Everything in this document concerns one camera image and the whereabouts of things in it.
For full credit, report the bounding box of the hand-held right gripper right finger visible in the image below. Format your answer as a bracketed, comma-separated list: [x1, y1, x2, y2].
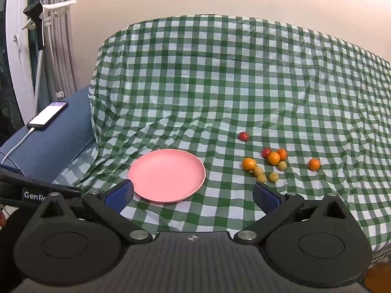
[234, 181, 364, 245]

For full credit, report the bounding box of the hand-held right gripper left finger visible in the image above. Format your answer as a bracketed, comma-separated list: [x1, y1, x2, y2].
[30, 179, 153, 245]

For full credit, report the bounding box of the pink plate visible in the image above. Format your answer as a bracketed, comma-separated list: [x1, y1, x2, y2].
[128, 148, 206, 204]

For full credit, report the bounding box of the blue cushion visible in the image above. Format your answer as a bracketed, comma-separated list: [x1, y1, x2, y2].
[0, 87, 97, 187]

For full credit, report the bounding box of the smartphone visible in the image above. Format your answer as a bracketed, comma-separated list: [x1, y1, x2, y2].
[27, 101, 68, 131]

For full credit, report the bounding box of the dark cloth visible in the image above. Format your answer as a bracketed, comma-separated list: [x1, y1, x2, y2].
[0, 63, 24, 147]

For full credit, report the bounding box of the green checked tablecloth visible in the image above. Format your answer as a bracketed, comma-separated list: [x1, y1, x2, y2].
[53, 14, 391, 266]

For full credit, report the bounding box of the grey curtain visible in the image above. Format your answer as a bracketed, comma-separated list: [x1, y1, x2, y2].
[28, 0, 80, 107]

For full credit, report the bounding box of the black garment steamer head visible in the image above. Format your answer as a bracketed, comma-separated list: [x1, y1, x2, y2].
[23, 1, 46, 51]

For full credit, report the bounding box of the white plastic hanger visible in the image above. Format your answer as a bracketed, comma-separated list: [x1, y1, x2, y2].
[22, 0, 77, 31]

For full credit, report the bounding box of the white charging cable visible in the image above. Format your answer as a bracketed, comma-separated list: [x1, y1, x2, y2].
[0, 127, 36, 166]

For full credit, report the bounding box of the braided steamer hose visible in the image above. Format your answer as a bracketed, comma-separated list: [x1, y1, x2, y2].
[32, 48, 45, 120]

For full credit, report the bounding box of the white window frame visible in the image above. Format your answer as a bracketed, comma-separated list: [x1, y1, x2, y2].
[5, 0, 40, 124]

